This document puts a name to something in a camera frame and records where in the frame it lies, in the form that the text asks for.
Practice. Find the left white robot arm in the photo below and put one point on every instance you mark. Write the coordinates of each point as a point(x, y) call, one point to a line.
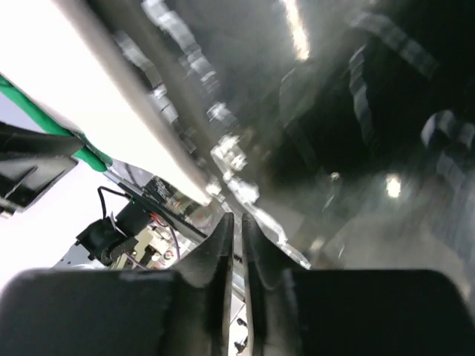
point(108, 237)

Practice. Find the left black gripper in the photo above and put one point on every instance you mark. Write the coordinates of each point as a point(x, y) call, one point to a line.
point(31, 164)

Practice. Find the folded green t-shirt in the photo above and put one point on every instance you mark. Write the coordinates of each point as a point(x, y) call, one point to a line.
point(96, 159)

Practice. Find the black marble table mat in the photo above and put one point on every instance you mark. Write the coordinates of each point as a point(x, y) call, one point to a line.
point(356, 118)

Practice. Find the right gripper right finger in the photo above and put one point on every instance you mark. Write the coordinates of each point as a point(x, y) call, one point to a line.
point(295, 311)

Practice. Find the white printed t-shirt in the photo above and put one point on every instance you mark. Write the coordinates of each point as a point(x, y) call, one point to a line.
point(58, 54)

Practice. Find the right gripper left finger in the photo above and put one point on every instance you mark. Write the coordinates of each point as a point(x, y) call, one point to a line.
point(181, 310)

